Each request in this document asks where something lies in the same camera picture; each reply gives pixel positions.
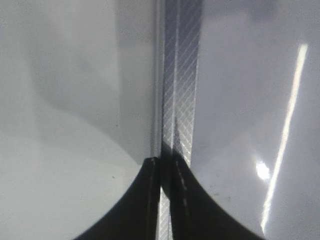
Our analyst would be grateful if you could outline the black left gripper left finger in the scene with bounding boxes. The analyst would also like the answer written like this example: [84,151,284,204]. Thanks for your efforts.
[76,157,160,240]

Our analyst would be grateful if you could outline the white board with aluminium frame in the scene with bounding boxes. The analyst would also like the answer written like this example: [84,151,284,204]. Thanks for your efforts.
[158,0,320,240]

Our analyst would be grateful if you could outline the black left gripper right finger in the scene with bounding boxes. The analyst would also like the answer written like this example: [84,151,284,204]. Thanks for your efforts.
[161,146,261,240]

